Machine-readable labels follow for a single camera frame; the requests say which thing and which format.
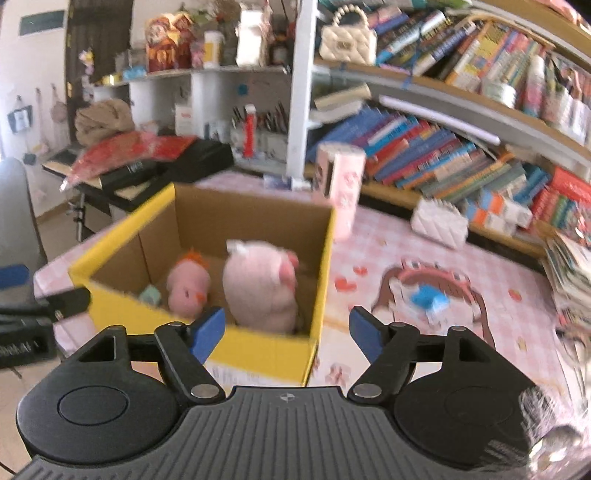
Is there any red glossy paper bag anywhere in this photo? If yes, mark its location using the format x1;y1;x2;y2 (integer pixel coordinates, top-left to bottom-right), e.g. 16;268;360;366
60;131;197;191

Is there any red fortune god box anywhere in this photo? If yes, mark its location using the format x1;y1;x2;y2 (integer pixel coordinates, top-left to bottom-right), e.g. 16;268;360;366
144;11;194;73

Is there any black electronic keyboard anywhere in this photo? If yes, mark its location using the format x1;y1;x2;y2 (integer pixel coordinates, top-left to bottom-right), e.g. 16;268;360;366
42;138;235;208

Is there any grey office chair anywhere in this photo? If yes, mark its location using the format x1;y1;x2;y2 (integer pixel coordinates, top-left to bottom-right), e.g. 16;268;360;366
0;157;48;278

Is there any pink plush chick toy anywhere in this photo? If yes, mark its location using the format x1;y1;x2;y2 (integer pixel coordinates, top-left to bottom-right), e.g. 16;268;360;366
166;250;211;319

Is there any pink cartoon table mat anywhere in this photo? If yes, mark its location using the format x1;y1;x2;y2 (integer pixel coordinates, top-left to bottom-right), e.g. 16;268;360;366
32;170;578;393

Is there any white quilted pouch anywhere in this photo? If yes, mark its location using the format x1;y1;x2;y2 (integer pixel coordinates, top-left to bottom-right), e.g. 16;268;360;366
410;198;469;250

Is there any pink plush pig toy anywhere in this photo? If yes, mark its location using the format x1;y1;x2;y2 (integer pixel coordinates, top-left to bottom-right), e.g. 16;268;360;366
222;240;298;334

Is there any cream quilted pearl handbag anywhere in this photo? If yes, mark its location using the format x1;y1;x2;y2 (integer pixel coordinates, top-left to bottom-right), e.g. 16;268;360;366
318;4;378;65

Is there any pink cylindrical dispenser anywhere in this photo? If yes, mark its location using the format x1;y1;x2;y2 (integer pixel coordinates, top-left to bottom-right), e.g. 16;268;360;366
312;142;367;242

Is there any red and white tube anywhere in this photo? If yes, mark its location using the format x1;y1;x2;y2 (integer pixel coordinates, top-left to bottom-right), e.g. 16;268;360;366
242;104;257;158

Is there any yellow cardboard box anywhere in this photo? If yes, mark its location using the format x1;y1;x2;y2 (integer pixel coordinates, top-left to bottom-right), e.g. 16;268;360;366
69;184;335;386

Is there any beige folded cloth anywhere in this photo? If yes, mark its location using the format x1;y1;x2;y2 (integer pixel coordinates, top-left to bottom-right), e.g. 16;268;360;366
74;99;135;147

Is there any mint toy truck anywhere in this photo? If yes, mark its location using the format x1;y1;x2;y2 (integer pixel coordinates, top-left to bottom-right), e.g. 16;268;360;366
138;284;161;307

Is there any blue plastic toy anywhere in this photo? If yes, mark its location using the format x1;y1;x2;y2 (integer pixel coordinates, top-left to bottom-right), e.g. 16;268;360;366
411;285;450;313

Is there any stack of papers and notebooks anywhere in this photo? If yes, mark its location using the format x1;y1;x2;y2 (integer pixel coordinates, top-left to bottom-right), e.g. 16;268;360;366
542;233;590;325

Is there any red book box set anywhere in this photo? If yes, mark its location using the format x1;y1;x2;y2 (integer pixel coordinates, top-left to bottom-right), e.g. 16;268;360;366
532;167;590;230

